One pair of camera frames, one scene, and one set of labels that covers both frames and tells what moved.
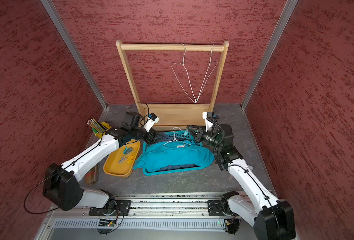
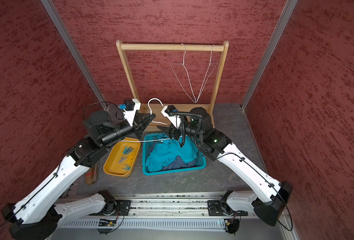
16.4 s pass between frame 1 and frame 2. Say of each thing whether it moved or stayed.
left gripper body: moved
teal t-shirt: moved
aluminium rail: stayed
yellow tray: stayed
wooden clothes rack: stayed
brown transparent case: stayed
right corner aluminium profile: stayed
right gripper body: moved
